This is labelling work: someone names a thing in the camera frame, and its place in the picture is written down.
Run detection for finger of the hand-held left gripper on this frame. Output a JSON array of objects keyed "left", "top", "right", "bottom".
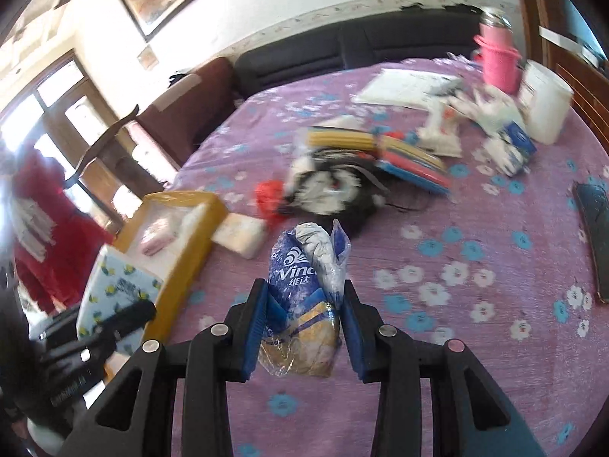
[{"left": 94, "top": 299, "right": 159, "bottom": 344}]

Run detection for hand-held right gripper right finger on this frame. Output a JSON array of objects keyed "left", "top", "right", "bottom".
[{"left": 339, "top": 280, "right": 548, "bottom": 457}]

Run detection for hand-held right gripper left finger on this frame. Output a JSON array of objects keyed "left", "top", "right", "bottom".
[{"left": 57, "top": 278, "right": 271, "bottom": 457}]

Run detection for lemon print tissue pack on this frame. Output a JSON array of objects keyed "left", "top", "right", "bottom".
[{"left": 76, "top": 246, "right": 163, "bottom": 344}]

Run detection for blue tissue pack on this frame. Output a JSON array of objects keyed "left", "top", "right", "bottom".
[{"left": 259, "top": 219, "right": 353, "bottom": 379}]

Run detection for yellow cardboard box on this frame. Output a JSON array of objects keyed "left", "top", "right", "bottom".
[{"left": 112, "top": 190, "right": 228, "bottom": 358}]

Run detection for pink tissue pack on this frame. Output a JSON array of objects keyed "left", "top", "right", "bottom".
[{"left": 142, "top": 218, "right": 178, "bottom": 254}]

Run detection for cream tissue pack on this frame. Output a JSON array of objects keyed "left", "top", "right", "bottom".
[{"left": 210, "top": 212, "right": 268, "bottom": 259}]

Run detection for red clothing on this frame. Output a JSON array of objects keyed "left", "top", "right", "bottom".
[{"left": 13, "top": 150, "right": 115, "bottom": 312}]

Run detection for purple floral tablecloth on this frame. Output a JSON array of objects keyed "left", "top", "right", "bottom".
[{"left": 169, "top": 57, "right": 609, "bottom": 457}]

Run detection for red yarn ball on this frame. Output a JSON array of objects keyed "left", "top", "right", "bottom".
[{"left": 254, "top": 180, "right": 289, "bottom": 229}]

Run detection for black and white fluffy item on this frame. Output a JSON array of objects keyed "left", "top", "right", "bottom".
[{"left": 285, "top": 150, "right": 388, "bottom": 236}]

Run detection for dark wooden chair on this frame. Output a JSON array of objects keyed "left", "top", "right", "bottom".
[{"left": 64, "top": 104, "right": 165, "bottom": 196}]

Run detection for multicoloured cloth pack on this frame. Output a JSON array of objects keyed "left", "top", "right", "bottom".
[{"left": 375, "top": 134, "right": 452, "bottom": 197}]

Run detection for yellow cloth pack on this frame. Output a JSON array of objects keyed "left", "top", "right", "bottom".
[{"left": 308, "top": 126, "right": 378, "bottom": 154}]

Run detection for white cloth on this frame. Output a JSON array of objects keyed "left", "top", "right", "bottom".
[{"left": 418, "top": 104, "right": 463, "bottom": 159}]

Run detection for wooden glass door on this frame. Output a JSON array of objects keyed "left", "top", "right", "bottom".
[{"left": 0, "top": 48, "right": 139, "bottom": 229}]

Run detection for brown sofa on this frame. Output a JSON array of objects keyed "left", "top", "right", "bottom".
[{"left": 138, "top": 57, "right": 235, "bottom": 168}]

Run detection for blue and white plastic pack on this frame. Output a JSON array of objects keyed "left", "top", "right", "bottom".
[{"left": 483, "top": 121, "right": 537, "bottom": 178}]

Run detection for white gloves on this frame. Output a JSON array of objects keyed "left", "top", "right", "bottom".
[{"left": 450, "top": 88, "right": 517, "bottom": 134}]

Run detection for white plastic bucket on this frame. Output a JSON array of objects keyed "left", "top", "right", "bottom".
[{"left": 518, "top": 59, "right": 576, "bottom": 146}]

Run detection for black sofa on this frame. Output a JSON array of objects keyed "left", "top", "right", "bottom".
[{"left": 235, "top": 7, "right": 483, "bottom": 101}]

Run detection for steel thermos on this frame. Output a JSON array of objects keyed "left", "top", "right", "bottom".
[{"left": 480, "top": 7, "right": 513, "bottom": 39}]

